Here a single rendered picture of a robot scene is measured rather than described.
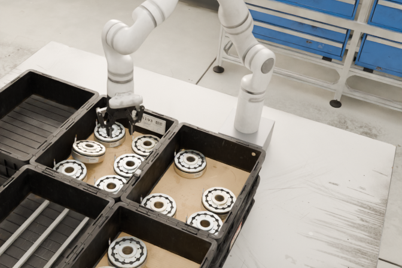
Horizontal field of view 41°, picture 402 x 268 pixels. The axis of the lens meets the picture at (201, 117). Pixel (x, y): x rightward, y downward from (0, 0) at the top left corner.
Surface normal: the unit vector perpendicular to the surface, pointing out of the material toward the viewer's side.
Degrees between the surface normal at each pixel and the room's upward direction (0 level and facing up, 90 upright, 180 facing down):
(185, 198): 0
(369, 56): 90
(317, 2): 90
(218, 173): 0
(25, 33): 0
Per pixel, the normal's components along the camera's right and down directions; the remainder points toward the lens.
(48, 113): 0.09, -0.79
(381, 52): -0.37, 0.54
